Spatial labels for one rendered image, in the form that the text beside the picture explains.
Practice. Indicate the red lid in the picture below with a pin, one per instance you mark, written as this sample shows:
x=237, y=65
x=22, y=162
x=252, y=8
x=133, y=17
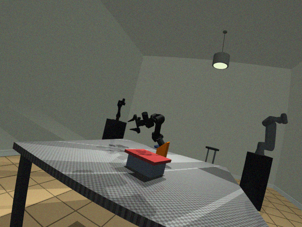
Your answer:
x=148, y=156

